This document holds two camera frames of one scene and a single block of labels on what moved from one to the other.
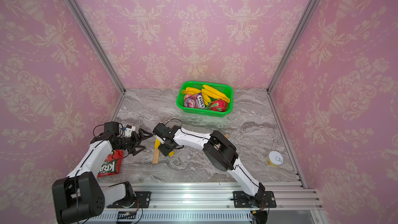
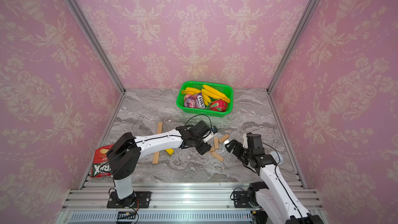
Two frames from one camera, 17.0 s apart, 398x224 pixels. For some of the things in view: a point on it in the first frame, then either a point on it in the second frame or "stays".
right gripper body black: [164, 152] -> [242, 154]
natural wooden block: [156, 156] stays
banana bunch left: [191, 91] stays
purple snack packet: [194, 101] stays
